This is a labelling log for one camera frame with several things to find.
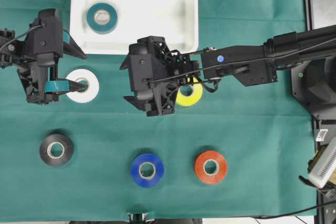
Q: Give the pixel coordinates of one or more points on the black camera stand bottom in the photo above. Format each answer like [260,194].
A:
[139,218]

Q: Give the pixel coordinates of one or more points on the white perforated electronics box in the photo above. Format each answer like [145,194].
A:
[324,167]

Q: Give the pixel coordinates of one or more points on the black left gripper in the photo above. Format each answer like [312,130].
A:
[34,66]

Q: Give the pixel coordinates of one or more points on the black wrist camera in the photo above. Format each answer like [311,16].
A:
[45,43]
[142,63]

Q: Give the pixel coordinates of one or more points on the teal green tape roll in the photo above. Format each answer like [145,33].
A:
[102,28]

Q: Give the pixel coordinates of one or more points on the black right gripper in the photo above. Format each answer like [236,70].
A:
[178,69]

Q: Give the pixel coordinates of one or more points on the yellow tape roll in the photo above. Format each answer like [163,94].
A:
[189,95]

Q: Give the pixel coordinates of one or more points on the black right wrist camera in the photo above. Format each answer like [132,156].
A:
[142,63]

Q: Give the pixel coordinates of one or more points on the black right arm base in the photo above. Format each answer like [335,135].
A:
[313,86]

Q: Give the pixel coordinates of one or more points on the white plastic tray case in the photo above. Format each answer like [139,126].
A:
[175,20]

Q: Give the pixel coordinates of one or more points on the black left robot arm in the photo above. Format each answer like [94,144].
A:
[12,49]

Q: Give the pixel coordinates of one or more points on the white tape roll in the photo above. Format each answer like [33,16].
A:
[87,78]

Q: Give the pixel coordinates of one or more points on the black tape roll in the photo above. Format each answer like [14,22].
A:
[66,153]

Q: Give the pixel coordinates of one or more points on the red orange tape roll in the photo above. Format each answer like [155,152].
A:
[221,167]

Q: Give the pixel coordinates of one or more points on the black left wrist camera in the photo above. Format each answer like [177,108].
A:
[45,43]

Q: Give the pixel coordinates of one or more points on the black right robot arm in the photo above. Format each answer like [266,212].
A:
[255,65]

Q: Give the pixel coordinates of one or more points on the blue tape roll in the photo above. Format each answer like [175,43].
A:
[158,170]

